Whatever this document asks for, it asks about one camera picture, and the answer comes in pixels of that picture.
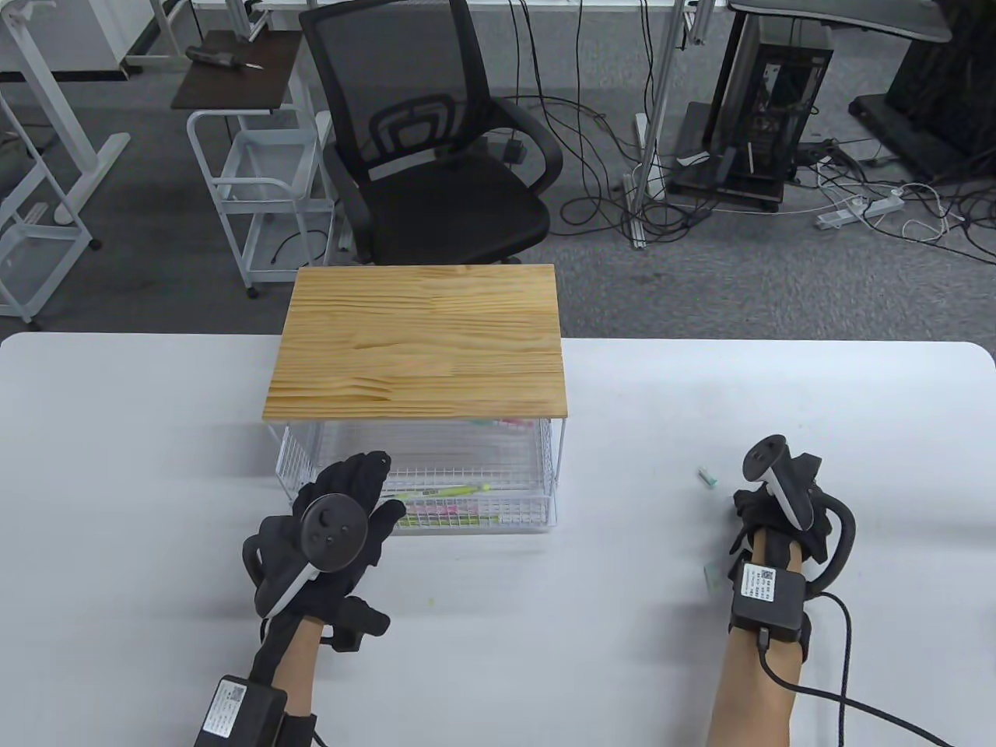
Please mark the person's left hand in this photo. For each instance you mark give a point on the person's left hand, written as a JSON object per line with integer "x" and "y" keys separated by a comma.
{"x": 342, "y": 486}

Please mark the person's right hand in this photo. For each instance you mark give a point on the person's right hand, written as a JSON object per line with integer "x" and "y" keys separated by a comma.
{"x": 759, "y": 510}

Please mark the teal highlighter cap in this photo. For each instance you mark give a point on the teal highlighter cap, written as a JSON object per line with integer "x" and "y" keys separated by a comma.
{"x": 713, "y": 577}
{"x": 706, "y": 476}

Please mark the pink double-ended highlighter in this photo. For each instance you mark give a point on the pink double-ended highlighter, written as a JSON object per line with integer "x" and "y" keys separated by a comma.
{"x": 432, "y": 510}
{"x": 517, "y": 423}

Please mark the yellow-green double-ended highlighter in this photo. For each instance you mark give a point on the yellow-green double-ended highlighter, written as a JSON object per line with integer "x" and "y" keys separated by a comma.
{"x": 467, "y": 520}
{"x": 443, "y": 492}

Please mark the person's left forearm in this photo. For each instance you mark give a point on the person's left forearm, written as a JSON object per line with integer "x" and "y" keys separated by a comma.
{"x": 299, "y": 661}

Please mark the person's right forearm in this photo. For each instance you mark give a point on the person's right forearm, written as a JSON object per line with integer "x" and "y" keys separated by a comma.
{"x": 751, "y": 700}

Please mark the black tracking controller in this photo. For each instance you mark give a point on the black tracking controller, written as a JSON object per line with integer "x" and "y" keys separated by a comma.
{"x": 331, "y": 533}
{"x": 766, "y": 459}

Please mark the black mesh office chair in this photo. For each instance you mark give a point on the black mesh office chair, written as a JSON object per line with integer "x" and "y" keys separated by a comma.
{"x": 443, "y": 206}

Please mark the white power strip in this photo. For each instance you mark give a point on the white power strip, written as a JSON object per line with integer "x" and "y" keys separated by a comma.
{"x": 860, "y": 210}

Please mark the black power adapter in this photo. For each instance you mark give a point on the black power adapter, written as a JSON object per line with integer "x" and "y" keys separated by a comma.
{"x": 513, "y": 148}

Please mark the white desk leg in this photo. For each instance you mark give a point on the white desk leg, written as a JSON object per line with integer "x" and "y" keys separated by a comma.
{"x": 93, "y": 167}

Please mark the black computer tower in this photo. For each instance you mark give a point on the black computer tower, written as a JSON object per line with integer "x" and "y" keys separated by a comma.
{"x": 778, "y": 101}

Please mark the dark brown side table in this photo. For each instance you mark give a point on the dark brown side table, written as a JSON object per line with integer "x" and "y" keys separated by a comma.
{"x": 233, "y": 82}

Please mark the black machine base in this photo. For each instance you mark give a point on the black machine base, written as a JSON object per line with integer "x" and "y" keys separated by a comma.
{"x": 941, "y": 101}

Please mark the grey standing desk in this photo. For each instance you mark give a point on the grey standing desk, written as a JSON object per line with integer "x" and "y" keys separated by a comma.
{"x": 856, "y": 19}

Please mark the aluminium profile post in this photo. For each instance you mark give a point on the aluminium profile post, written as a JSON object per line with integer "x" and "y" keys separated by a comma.
{"x": 653, "y": 156}

